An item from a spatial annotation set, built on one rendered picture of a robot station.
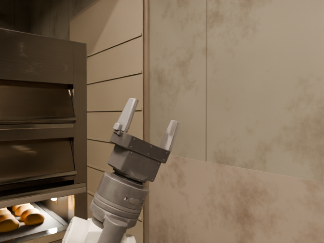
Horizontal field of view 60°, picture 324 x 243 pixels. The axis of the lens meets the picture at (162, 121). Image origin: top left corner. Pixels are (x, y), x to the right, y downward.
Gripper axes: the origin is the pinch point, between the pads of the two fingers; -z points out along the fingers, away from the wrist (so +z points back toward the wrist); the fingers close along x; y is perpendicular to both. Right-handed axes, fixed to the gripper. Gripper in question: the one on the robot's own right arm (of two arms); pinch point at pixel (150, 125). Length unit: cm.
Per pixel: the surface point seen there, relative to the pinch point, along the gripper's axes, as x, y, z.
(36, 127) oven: -7, 91, 14
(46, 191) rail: -17, 74, 36
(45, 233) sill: -30, 87, 59
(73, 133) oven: -24, 92, 11
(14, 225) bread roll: -20, 100, 62
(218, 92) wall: -149, 131, -68
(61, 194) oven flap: -23, 73, 35
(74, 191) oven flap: -28, 74, 33
